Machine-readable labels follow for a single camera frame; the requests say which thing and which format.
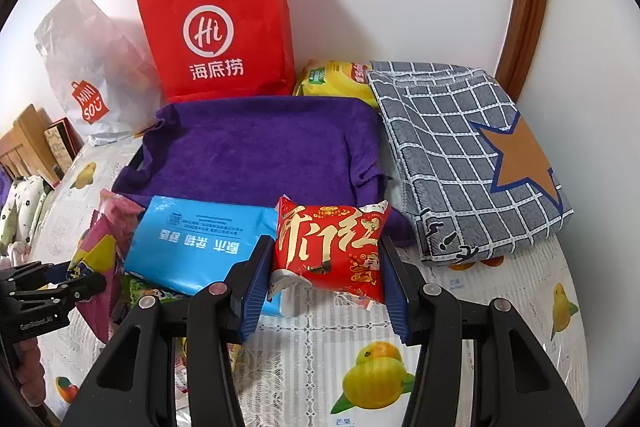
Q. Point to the yellow and pink snack packet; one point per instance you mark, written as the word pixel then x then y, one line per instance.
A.
pixel 100 257

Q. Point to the wooden headboard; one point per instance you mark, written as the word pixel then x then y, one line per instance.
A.
pixel 25 142

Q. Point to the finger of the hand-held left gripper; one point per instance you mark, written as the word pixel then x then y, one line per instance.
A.
pixel 30 274
pixel 75 292

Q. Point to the red paper bag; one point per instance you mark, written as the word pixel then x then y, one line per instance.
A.
pixel 215 7

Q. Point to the yellow snack bag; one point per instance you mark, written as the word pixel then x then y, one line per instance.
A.
pixel 335 79

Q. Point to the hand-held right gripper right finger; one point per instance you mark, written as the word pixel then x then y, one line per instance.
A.
pixel 395 297

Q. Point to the grey checked folded blanket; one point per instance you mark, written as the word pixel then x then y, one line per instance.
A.
pixel 450 147

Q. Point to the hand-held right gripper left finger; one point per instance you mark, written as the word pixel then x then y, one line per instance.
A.
pixel 252 297

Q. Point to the red snack packet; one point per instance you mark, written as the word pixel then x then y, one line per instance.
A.
pixel 325 252

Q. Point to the blue tissue pack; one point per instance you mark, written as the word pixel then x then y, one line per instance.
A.
pixel 190 242

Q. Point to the purple towel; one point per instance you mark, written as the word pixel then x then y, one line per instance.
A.
pixel 250 147

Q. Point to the brown box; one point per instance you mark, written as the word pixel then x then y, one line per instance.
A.
pixel 60 144

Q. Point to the white floral cloth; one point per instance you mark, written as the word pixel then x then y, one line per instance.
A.
pixel 22 207

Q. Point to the white plastic bag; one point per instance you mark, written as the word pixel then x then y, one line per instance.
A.
pixel 85 57

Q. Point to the fruit print table cover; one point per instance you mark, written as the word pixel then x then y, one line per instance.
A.
pixel 320 357

